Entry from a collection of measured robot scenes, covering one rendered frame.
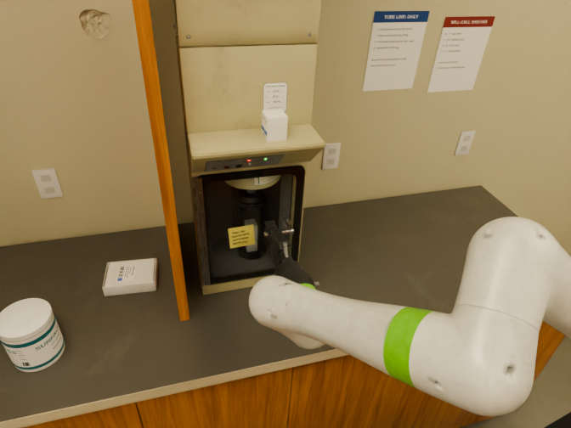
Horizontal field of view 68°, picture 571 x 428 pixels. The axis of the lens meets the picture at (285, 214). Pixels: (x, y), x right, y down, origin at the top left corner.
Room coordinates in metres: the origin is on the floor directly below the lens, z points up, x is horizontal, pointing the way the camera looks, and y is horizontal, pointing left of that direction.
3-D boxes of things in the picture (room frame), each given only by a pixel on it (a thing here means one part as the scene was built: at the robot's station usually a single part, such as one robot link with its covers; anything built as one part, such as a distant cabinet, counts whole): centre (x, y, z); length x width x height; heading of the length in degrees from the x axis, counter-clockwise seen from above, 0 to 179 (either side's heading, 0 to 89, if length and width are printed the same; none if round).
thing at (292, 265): (0.82, -0.01, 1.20); 0.09 x 0.07 x 0.08; 18
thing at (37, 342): (0.71, 0.66, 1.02); 0.13 x 0.13 x 0.15
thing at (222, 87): (1.12, 0.14, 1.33); 0.32 x 0.25 x 0.77; 108
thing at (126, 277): (1.00, 0.49, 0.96); 0.16 x 0.12 x 0.04; 103
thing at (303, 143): (0.95, 0.08, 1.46); 0.32 x 0.11 x 0.10; 108
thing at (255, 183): (0.99, 0.10, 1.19); 0.30 x 0.01 x 0.40; 108
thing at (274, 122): (0.96, 0.04, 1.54); 0.05 x 0.05 x 0.06; 20
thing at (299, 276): (0.75, -0.04, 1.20); 0.12 x 0.06 x 0.09; 108
